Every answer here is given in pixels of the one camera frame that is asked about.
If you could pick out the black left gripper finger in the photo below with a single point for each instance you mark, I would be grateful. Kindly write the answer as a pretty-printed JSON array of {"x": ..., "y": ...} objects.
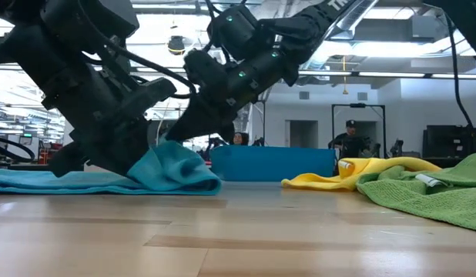
[{"x": 126, "y": 154}]

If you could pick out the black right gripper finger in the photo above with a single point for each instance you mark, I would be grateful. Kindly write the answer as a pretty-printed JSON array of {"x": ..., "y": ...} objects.
[{"x": 203, "y": 123}]

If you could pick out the blue microfiber towel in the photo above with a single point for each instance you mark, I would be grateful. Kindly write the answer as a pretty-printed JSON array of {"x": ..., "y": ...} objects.
[{"x": 176, "y": 169}]

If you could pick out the yellow microfiber towel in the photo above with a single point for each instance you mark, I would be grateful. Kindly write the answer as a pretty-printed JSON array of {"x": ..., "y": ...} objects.
[{"x": 322, "y": 181}]

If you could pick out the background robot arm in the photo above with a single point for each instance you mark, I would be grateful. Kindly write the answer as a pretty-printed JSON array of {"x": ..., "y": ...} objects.
[{"x": 396, "y": 148}]

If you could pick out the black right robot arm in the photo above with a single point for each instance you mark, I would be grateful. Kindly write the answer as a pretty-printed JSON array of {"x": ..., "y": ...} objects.
[{"x": 307, "y": 27}]

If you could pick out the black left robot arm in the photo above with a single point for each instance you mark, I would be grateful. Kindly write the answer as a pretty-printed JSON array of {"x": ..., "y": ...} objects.
[{"x": 49, "y": 57}]

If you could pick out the green microfiber towel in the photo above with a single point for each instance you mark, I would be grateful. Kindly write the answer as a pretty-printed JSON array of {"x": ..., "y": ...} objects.
[{"x": 434, "y": 204}]

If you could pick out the person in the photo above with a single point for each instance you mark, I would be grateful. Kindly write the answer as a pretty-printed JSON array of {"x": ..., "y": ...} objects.
[
  {"x": 349, "y": 142},
  {"x": 240, "y": 138}
]

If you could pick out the red tool cart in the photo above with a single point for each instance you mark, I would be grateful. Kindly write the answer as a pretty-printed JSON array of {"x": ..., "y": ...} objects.
[{"x": 49, "y": 152}]

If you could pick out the black ceiling fixture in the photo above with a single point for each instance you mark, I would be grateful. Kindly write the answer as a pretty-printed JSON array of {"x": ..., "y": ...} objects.
[{"x": 176, "y": 44}]

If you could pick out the blue plastic bin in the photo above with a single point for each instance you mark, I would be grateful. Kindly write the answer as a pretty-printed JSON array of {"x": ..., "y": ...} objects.
[{"x": 272, "y": 163}]

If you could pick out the yellow hanging pendant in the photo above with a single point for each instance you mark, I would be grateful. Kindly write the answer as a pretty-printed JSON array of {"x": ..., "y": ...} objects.
[{"x": 344, "y": 90}]

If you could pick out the black equipment cabinet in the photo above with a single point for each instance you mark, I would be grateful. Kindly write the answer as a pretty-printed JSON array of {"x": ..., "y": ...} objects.
[{"x": 450, "y": 140}]

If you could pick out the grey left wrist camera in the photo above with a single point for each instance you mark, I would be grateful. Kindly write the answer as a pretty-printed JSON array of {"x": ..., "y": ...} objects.
[{"x": 153, "y": 94}]

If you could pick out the black gantry frame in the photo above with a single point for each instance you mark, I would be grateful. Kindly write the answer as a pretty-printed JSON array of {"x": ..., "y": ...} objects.
[{"x": 357, "y": 105}]

